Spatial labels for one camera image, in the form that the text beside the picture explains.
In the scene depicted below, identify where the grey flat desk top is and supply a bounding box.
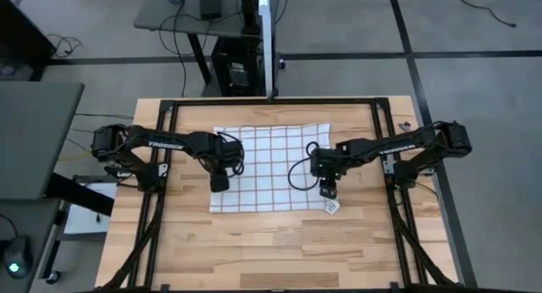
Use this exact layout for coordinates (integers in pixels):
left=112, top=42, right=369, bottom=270
left=0, top=81, right=85, bottom=201

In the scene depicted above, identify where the black floor cable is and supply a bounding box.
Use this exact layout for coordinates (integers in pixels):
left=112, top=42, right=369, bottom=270
left=458, top=0, right=517, bottom=29

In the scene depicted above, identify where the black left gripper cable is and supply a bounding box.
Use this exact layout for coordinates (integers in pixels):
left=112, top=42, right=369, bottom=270
left=217, top=131, right=246, bottom=178

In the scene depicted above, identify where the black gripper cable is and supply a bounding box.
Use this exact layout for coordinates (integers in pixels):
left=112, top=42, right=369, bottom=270
left=287, top=141, right=322, bottom=192
left=217, top=131, right=246, bottom=178

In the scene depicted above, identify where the thin grey floor cable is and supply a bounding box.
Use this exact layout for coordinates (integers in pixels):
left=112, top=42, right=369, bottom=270
left=75, top=112, right=135, bottom=120

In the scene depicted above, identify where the black hanging desk cable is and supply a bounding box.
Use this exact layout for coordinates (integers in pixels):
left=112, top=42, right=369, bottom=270
left=157, top=0, right=238, bottom=98

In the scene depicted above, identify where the coiled black cable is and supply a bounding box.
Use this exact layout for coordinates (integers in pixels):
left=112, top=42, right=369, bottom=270
left=47, top=33, right=84, bottom=59

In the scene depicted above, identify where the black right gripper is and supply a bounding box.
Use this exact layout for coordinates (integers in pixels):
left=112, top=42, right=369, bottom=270
left=310, top=146, right=351, bottom=200

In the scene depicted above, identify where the white paper sheet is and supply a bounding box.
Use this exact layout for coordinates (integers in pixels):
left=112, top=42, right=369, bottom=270
left=63, top=181, right=118, bottom=235

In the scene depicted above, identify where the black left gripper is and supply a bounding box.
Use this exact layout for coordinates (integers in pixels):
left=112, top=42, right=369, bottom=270
left=209, top=135, right=246, bottom=193

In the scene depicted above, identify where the black power brick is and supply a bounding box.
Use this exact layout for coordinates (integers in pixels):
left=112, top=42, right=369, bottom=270
left=198, top=0, right=223, bottom=20

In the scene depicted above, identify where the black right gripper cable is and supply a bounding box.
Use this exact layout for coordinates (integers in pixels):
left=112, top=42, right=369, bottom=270
left=287, top=141, right=322, bottom=192

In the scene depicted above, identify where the black aluminium table frame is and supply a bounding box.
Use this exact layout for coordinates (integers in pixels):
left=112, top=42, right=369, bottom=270
left=95, top=97, right=461, bottom=293

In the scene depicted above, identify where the black upright pole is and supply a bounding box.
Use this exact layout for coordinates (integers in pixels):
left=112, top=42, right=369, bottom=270
left=240, top=0, right=260, bottom=36

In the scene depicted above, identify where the black computer mouse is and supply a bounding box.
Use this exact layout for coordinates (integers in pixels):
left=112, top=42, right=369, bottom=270
left=2, top=235, right=34, bottom=280

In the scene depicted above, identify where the black desk foot bar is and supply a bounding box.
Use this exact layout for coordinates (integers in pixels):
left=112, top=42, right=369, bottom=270
left=44, top=172, right=115, bottom=218

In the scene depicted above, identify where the white upright post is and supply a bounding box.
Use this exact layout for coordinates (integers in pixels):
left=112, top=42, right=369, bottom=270
left=257, top=0, right=275, bottom=98

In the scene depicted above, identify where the black computer tower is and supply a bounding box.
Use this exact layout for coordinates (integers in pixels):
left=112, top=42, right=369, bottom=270
left=210, top=36, right=268, bottom=97

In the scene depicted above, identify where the white red-checked towel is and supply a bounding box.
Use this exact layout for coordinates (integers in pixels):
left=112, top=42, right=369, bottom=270
left=208, top=122, right=341, bottom=216

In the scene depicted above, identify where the yellow cable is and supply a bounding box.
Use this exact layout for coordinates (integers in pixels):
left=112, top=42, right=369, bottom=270
left=58, top=150, right=93, bottom=163

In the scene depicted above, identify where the dark grey desk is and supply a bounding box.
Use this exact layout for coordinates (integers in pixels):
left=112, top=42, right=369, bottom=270
left=0, top=198, right=61, bottom=293

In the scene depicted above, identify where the black cabinet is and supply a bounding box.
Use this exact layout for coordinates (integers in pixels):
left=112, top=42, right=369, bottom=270
left=0, top=0, right=56, bottom=81

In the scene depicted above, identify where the grey desk with black leg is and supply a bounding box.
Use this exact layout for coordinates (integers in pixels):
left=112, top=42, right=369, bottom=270
left=133, top=0, right=263, bottom=86

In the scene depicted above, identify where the black mouse cable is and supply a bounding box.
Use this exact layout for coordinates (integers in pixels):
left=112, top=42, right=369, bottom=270
left=0, top=214, right=18, bottom=240

